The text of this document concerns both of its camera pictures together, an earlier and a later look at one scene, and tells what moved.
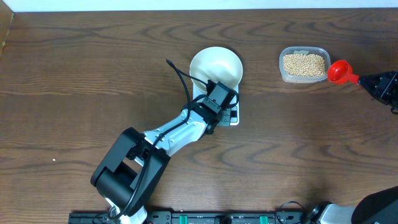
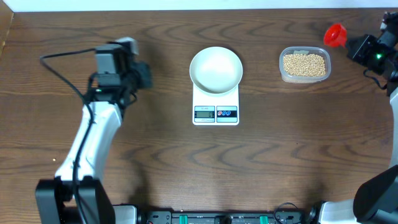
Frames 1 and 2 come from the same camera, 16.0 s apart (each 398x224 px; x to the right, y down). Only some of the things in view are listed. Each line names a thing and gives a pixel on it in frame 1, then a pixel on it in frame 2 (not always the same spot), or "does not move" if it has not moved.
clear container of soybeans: x=304 y=64 does not move
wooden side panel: x=6 y=18 does not move
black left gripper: x=224 y=121 to x=140 y=71
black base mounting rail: x=196 y=217 does not move
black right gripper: x=384 y=92 to x=357 y=54
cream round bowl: x=217 y=64 does not move
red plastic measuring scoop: x=341 y=71 to x=336 y=35
